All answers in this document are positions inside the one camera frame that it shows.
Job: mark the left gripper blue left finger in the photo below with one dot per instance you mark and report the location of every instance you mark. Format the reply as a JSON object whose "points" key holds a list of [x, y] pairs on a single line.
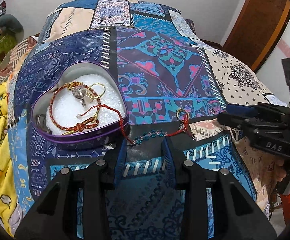
{"points": [[115, 160]]}

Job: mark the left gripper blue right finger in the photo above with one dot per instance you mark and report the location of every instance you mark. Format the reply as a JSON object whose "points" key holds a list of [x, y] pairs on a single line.
{"points": [[174, 159]]}

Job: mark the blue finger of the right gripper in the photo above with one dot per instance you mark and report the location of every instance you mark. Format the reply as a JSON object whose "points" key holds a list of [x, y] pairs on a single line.
{"points": [[241, 110], [235, 120]]}

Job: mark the purple heart-shaped tin box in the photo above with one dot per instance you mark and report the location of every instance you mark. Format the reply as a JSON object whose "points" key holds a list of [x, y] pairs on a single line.
{"points": [[85, 104]]}

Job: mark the right hand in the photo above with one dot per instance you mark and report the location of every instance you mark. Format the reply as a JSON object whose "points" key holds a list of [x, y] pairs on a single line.
{"points": [[279, 171]]}

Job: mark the blue patchwork bedspread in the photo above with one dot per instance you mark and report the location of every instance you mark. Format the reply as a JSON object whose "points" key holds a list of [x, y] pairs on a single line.
{"points": [[174, 86]]}

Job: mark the brown wooden door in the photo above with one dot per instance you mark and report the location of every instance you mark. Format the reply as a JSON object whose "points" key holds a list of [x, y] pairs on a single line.
{"points": [[257, 31]]}

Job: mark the striped beige brown quilt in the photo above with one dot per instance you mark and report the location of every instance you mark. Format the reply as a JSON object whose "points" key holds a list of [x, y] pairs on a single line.
{"points": [[15, 58]]}

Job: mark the grey plush pillow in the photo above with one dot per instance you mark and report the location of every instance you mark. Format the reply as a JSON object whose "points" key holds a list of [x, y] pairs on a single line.
{"points": [[9, 22]]}

